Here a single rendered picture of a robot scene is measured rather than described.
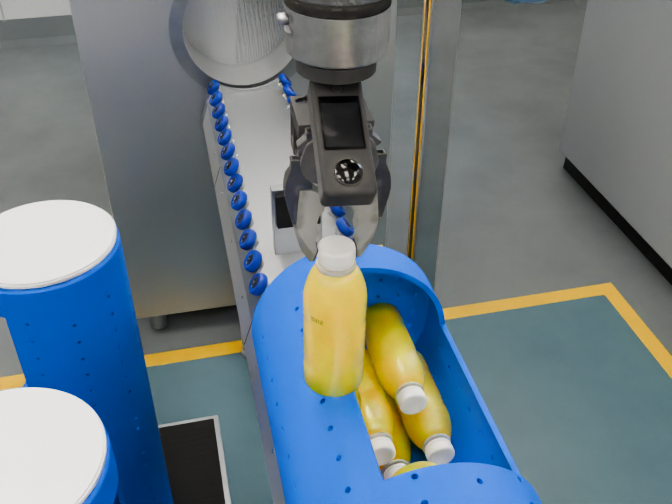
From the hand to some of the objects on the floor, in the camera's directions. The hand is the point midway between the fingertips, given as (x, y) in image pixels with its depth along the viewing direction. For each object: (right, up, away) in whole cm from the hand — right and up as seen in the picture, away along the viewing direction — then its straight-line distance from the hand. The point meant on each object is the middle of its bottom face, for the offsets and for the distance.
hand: (336, 252), depth 78 cm
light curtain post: (+21, -61, +158) cm, 170 cm away
